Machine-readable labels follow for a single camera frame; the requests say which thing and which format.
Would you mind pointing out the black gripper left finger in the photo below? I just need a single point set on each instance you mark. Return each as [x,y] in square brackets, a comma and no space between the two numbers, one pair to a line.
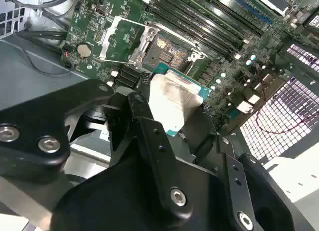
[30,121]

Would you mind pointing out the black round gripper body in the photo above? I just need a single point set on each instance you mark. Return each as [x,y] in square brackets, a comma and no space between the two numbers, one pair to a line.
[119,196]

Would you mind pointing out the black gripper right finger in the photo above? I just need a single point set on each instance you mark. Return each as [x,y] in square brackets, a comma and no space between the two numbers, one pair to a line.
[234,176]

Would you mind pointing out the silver-topped CPU plate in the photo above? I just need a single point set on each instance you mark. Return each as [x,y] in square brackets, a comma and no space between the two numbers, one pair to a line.
[172,96]

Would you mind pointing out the metal CPU socket cover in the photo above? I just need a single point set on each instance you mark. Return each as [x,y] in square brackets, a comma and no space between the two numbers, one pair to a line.
[109,29]

